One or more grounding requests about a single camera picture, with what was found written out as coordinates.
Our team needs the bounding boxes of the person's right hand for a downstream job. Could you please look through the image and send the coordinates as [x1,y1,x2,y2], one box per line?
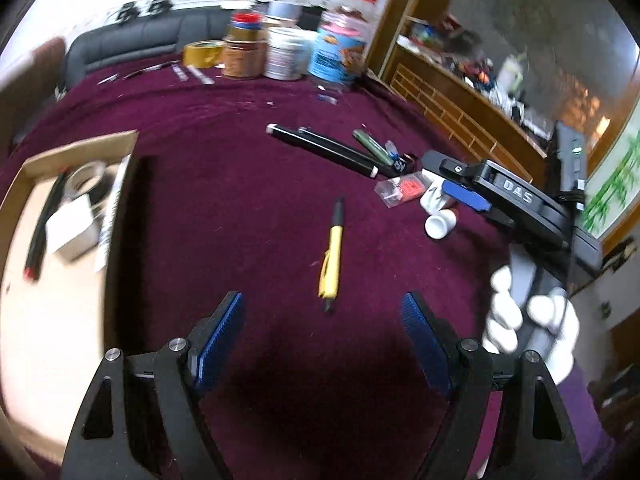
[481,265,581,386]

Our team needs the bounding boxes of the clear jar with red lid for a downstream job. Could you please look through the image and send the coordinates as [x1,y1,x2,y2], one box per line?
[330,0,379,61]

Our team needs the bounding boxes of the cardboard box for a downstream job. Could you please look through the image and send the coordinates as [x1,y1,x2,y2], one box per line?
[0,130,151,480]

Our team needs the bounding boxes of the black ornaments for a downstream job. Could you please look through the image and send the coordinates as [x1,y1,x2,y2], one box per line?
[117,0,174,24]

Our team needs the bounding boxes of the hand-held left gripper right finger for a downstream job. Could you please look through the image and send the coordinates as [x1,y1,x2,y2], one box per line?
[400,292,583,480]

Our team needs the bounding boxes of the yellow tape roll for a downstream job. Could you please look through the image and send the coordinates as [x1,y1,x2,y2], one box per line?
[182,39,226,69]

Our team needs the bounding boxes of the black lipstick tube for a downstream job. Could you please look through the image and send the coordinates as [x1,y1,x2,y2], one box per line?
[392,152,419,176]

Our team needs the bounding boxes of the wooden cabinet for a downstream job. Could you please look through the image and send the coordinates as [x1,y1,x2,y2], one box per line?
[367,0,640,256]

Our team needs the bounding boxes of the clutter on cabinet counter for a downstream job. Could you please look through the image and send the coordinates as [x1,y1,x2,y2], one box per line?
[400,15,556,141]

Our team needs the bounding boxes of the metal tweezers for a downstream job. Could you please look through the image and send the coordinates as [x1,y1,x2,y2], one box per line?
[122,61,179,80]

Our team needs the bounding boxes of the white labelled jar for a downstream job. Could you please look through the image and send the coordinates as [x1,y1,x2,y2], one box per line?
[263,27,314,81]

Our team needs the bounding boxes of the brown tape roll stack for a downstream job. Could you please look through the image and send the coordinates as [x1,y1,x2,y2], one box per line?
[221,12,269,80]

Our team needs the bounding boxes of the slim black pen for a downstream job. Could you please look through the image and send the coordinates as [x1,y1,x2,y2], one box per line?
[298,127,373,160]

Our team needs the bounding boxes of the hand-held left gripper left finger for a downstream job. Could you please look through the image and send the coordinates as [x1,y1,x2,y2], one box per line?
[60,290,246,480]

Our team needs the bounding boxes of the clear jar with blue label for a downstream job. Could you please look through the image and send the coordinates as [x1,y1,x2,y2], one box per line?
[307,12,369,94]

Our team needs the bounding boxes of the yellow and black pen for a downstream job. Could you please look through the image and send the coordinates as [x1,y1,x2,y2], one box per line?
[318,197,347,314]

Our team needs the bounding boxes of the bag of red bits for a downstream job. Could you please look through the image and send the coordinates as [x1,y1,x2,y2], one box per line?
[374,172,426,209]

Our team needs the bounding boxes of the black and red pen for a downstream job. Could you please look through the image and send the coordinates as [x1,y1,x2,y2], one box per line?
[24,172,69,282]

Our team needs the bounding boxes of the green bamboo picture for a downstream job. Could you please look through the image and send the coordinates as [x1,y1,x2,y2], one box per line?
[582,130,640,242]

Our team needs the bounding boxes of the black box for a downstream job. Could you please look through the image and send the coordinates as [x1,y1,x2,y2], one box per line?
[297,5,326,31]

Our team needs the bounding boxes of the black leather sofa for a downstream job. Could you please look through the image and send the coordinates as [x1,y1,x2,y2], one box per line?
[62,7,236,92]

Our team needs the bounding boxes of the purple tablecloth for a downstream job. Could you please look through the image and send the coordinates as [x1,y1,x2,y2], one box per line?
[0,57,621,480]

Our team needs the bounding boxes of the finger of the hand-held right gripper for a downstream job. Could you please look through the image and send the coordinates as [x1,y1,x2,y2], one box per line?
[421,149,483,182]
[441,181,512,227]

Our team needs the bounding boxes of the pale printed strip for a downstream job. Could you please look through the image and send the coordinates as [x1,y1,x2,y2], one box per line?
[96,154,132,272]

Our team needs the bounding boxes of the small white box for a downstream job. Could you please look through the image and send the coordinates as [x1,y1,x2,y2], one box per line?
[46,195,102,262]

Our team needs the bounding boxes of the small white bottle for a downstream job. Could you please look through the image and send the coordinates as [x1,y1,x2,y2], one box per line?
[419,170,459,241]

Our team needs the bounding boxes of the green lighter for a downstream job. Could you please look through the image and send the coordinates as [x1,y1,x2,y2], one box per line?
[352,129,396,166]

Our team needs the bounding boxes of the black pen with white ends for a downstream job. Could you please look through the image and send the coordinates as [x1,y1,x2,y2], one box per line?
[266,123,380,179]

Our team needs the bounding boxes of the brown chair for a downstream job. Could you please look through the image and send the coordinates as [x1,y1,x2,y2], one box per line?
[0,37,67,147]

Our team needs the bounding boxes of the silver tape roll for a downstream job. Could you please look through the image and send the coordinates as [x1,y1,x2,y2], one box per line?
[65,160,108,200]

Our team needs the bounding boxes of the white jug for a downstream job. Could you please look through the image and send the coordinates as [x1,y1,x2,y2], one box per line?
[497,52,526,94]

